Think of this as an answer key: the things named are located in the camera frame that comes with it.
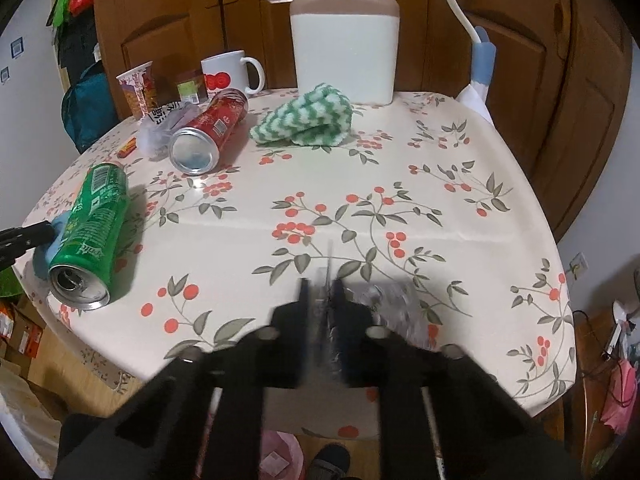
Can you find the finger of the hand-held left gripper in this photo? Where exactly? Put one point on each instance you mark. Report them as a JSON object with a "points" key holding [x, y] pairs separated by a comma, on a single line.
{"points": [[27, 235], [9, 257]]}

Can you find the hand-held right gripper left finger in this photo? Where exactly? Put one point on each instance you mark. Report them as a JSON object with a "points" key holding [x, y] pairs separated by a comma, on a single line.
{"points": [[294, 345]]}

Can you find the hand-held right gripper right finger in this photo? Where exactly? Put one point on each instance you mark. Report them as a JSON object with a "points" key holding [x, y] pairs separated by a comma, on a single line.
{"points": [[347, 345]]}

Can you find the clear plastic wrapper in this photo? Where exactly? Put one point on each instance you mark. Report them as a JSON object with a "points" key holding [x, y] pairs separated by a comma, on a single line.
{"points": [[395, 310]]}

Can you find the green soda can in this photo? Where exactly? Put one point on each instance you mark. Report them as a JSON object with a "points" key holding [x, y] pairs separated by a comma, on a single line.
{"points": [[95, 220]]}

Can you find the orange bin pink liner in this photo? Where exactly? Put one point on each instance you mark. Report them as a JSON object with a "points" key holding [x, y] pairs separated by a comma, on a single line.
{"points": [[280, 455]]}

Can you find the red yellow snack wrapper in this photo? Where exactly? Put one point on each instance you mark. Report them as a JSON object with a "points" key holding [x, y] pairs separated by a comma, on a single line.
{"points": [[127, 146]]}

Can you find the red soda can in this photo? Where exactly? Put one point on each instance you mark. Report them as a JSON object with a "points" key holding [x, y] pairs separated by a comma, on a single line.
{"points": [[215, 120]]}

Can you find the green plastic bag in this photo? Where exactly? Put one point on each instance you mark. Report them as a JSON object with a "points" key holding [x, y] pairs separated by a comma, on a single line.
{"points": [[9, 282]]}

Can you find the light blue cloth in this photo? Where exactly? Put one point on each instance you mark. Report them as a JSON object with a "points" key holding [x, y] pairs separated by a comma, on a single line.
{"points": [[50, 255]]}

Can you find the orange cardboard box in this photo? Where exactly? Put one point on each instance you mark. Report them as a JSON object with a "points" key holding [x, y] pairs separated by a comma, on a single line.
{"points": [[20, 330]]}

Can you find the person's dark shoe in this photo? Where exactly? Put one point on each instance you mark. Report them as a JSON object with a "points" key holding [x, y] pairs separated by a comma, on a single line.
{"points": [[330, 462]]}

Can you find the teal bag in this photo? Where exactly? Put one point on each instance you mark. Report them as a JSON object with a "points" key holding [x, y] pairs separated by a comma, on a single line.
{"points": [[85, 105]]}

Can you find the clear printed plastic bag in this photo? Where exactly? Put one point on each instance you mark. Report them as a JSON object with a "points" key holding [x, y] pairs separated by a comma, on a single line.
{"points": [[160, 130]]}

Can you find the floral tablecloth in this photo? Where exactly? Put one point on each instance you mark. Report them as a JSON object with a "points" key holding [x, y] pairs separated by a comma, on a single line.
{"points": [[350, 170]]}

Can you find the printed paper cup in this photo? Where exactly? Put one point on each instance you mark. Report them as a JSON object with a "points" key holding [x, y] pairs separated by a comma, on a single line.
{"points": [[135, 90]]}

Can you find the dark hanging bag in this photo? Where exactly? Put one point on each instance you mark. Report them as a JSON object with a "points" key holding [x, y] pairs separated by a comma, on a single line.
{"points": [[75, 52]]}

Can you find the small green label box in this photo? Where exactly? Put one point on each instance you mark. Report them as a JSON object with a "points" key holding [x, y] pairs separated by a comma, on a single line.
{"points": [[190, 87]]}

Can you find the green white striped cloth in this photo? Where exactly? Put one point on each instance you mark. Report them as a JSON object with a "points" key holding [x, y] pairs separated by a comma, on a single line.
{"points": [[305, 115]]}

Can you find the wooden side table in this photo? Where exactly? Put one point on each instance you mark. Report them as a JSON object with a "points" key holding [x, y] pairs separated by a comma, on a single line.
{"points": [[595, 410]]}

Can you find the white mug with red print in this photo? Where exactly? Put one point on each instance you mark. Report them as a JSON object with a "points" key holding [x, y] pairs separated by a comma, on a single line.
{"points": [[230, 67]]}

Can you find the pink cloth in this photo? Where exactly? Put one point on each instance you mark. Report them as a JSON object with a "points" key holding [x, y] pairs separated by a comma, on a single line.
{"points": [[617, 400]]}

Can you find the white box with brown lid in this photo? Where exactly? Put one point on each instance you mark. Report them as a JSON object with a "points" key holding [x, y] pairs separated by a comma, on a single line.
{"points": [[345, 50]]}

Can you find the blue clamp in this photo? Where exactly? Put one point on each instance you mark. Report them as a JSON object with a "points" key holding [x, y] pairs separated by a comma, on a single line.
{"points": [[484, 57]]}

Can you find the wooden cabinet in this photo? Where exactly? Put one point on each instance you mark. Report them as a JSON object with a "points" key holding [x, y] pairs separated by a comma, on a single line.
{"points": [[525, 60]]}

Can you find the wall switch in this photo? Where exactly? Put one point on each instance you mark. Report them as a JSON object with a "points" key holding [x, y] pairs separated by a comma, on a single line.
{"points": [[17, 47]]}

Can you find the wall socket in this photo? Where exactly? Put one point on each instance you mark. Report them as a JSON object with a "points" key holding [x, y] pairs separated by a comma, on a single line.
{"points": [[577, 266]]}

